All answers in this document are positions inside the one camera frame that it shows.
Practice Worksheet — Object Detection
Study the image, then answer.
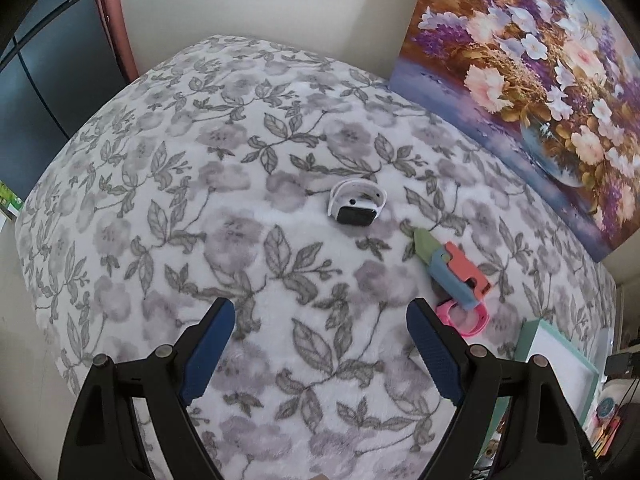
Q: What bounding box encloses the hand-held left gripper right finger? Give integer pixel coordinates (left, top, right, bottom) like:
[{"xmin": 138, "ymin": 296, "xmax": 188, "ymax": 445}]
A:
[{"xmin": 406, "ymin": 297, "xmax": 601, "ymax": 480}]

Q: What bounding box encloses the white smartwatch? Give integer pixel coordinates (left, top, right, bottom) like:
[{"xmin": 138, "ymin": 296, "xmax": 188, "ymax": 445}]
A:
[{"xmin": 327, "ymin": 178, "xmax": 388, "ymax": 227}]

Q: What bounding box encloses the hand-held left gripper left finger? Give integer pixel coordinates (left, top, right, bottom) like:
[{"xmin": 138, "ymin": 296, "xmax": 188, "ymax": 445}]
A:
[{"xmin": 59, "ymin": 297, "xmax": 236, "ymax": 480}]

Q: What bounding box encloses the teal rimmed box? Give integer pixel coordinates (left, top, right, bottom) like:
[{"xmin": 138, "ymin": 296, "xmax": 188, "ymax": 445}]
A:
[{"xmin": 510, "ymin": 319, "xmax": 600, "ymax": 421}]

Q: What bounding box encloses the green printed box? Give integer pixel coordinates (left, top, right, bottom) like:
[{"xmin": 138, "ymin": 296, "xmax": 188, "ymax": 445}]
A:
[{"xmin": 0, "ymin": 180, "xmax": 25, "ymax": 221}]

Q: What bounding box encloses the dark blue glass panel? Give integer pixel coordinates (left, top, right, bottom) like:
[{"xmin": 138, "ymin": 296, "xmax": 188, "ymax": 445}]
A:
[{"xmin": 0, "ymin": 0, "xmax": 108, "ymax": 201}]

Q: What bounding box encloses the pink pole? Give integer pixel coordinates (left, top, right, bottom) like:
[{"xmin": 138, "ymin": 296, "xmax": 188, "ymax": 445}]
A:
[{"xmin": 95, "ymin": 0, "xmax": 138, "ymax": 83}]

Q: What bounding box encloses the small black device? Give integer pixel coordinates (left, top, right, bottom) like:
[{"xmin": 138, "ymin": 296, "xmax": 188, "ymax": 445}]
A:
[{"xmin": 604, "ymin": 354, "xmax": 632, "ymax": 377}]

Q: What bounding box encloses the grey floral printed blanket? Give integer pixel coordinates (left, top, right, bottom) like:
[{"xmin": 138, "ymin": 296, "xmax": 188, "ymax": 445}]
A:
[{"xmin": 15, "ymin": 35, "xmax": 618, "ymax": 480}]

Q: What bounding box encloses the floral painting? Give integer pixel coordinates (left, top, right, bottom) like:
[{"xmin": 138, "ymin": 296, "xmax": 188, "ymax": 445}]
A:
[{"xmin": 389, "ymin": 0, "xmax": 640, "ymax": 263}]

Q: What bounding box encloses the green blade toy knife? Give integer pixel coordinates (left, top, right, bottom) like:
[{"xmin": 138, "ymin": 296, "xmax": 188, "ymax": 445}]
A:
[{"xmin": 411, "ymin": 227, "xmax": 492, "ymax": 311}]

